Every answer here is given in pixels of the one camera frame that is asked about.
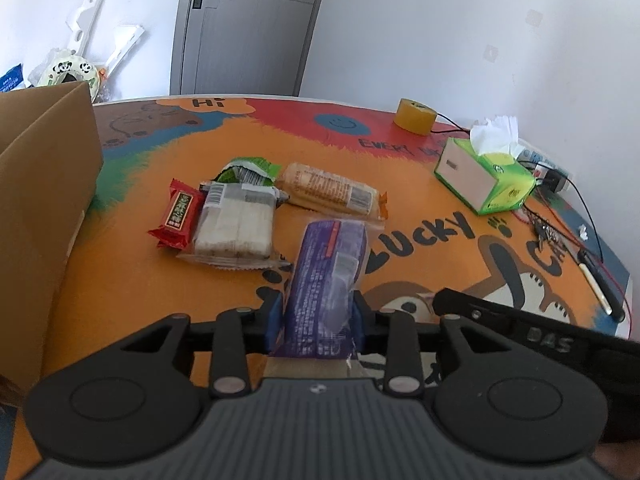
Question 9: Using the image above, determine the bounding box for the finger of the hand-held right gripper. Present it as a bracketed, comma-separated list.
[432, 287, 522, 334]

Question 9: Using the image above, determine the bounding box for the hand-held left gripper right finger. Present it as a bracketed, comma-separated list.
[351, 291, 482, 398]

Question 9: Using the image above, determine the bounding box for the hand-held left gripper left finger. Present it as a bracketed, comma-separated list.
[119, 293, 285, 400]

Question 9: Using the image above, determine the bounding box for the long purple snack packet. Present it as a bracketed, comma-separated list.
[269, 218, 374, 362]

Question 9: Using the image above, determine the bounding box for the clear white cracker packet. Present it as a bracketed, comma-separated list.
[176, 182, 292, 272]

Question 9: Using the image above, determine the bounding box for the orange cracker packet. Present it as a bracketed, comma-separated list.
[274, 161, 389, 222]

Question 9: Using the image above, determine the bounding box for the small red snack packet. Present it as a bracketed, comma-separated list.
[147, 178, 207, 251]

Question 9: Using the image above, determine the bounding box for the green white snack packet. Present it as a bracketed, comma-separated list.
[214, 156, 282, 189]

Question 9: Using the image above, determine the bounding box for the brown cardboard box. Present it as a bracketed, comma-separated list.
[0, 82, 104, 397]

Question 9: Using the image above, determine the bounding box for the black pen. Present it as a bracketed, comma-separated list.
[577, 251, 626, 322]

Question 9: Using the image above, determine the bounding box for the white stick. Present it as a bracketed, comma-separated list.
[579, 262, 615, 315]

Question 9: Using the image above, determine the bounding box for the key bunch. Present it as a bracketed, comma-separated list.
[519, 209, 567, 252]

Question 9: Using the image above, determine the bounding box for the colourful printed table mat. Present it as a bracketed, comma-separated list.
[10, 95, 629, 397]

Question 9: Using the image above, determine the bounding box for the green tissue box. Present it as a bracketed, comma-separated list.
[433, 115, 539, 216]

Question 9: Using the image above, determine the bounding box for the black charger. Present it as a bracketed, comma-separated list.
[537, 167, 569, 194]

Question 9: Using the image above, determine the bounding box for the white power strip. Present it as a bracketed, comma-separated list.
[519, 148, 571, 182]

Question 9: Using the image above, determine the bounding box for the yellow tape roll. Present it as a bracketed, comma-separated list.
[393, 98, 437, 135]

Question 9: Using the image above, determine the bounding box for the grey door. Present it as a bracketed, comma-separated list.
[169, 0, 334, 97]

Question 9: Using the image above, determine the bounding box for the short white foam piece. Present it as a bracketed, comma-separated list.
[102, 23, 146, 79]

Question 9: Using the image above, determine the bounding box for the panda print toilet seat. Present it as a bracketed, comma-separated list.
[38, 54, 100, 101]

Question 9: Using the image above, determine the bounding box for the blue plastic bag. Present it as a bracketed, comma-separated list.
[0, 63, 25, 92]

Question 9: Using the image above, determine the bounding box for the red cable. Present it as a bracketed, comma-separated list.
[524, 192, 629, 307]

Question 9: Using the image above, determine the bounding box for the black cable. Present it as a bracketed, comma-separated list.
[434, 112, 604, 262]

